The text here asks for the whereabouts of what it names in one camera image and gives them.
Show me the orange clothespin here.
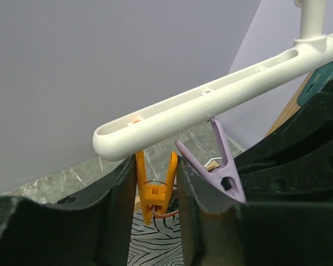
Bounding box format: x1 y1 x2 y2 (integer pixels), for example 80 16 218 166
135 151 178 225

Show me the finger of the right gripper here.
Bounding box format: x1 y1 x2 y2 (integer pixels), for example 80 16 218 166
235 80 333 172
238 139 333 202

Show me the teal clothespin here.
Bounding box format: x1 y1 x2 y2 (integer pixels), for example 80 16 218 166
296 61 333 106

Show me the wooden hanging rack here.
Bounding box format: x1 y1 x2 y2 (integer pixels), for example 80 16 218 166
134 72 314 212

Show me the grey striped boxer underwear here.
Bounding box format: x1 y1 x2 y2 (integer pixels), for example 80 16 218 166
127 211 184 266

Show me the purple clothespin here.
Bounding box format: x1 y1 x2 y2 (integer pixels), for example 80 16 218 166
175 118 246 203

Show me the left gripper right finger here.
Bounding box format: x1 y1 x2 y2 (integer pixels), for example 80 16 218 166
177 157 333 265

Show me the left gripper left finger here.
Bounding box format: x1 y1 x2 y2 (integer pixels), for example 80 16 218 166
0 156 136 265

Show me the white plastic hanger bar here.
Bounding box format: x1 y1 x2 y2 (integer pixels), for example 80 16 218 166
92 1 333 161

